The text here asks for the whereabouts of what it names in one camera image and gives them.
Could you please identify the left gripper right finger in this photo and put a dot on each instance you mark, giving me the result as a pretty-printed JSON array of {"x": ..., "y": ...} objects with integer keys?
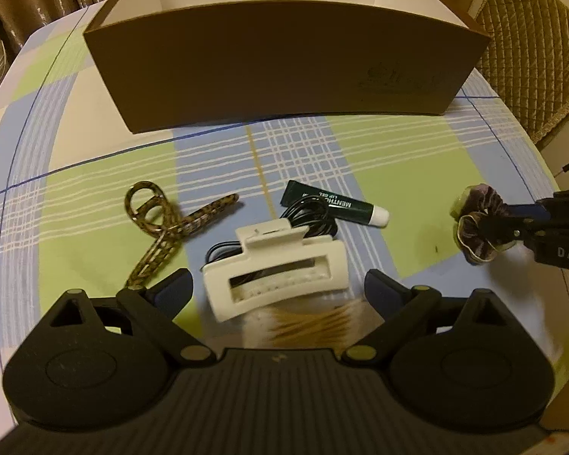
[{"x": 403, "y": 310}]

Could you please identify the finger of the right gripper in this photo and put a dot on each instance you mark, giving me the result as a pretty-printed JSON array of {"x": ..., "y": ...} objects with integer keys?
[
  {"x": 504, "y": 237},
  {"x": 522, "y": 212}
]

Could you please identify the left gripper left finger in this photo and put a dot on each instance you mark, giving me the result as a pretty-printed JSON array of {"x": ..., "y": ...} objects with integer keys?
[{"x": 154, "y": 309}]

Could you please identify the dark purple velvet scrunchie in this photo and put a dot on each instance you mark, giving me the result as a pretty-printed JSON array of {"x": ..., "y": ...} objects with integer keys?
[{"x": 476, "y": 207}]

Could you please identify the white hair claw clip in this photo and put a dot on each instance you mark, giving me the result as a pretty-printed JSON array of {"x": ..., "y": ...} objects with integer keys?
[{"x": 277, "y": 262}]

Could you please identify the green lip gel tube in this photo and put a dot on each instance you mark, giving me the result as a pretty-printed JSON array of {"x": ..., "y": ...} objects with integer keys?
[{"x": 340, "y": 206}]

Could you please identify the checked tablecloth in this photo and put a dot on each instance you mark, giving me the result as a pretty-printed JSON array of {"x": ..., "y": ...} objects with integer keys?
[{"x": 67, "y": 160}]

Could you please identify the quilted gold chair cushion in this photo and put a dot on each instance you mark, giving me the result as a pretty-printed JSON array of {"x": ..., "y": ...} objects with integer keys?
[{"x": 527, "y": 61}]

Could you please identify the brown cardboard box white inside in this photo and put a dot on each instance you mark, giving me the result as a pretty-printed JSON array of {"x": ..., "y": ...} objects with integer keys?
[{"x": 170, "y": 63}]

